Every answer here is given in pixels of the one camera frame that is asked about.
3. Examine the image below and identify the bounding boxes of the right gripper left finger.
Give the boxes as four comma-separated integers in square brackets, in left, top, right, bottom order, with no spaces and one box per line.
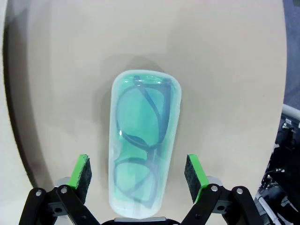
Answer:
[20,153,102,225]

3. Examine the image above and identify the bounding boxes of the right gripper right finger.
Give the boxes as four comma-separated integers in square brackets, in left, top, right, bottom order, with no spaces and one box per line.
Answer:
[181,153,261,225]

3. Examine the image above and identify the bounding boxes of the translucent green glasses case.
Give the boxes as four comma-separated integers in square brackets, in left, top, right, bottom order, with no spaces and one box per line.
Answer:
[108,69,182,218]

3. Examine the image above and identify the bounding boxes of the black framed glasses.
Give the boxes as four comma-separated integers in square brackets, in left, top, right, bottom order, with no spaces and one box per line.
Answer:
[113,75,173,210]

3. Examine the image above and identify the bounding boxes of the white metal frame bar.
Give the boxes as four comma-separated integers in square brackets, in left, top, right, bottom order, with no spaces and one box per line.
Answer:
[282,104,300,116]

